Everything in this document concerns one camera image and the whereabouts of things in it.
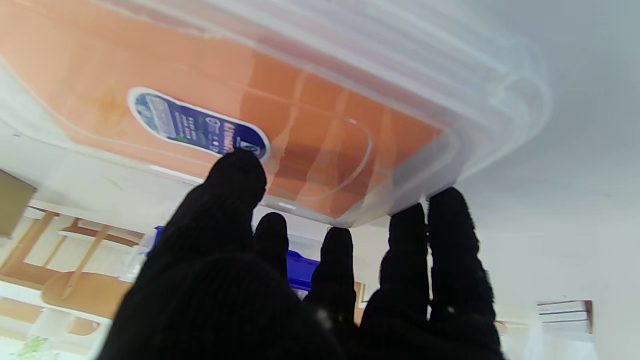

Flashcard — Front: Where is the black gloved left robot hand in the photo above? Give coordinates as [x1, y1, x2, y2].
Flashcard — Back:
[97, 149, 506, 360]

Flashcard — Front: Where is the clear lid with orange label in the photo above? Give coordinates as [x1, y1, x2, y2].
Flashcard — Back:
[0, 0, 553, 228]

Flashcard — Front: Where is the printed room backdrop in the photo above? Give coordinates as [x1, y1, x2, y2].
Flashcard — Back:
[0, 200, 640, 360]

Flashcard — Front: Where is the brown kraft paper container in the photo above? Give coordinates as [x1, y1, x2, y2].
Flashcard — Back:
[0, 169, 39, 239]

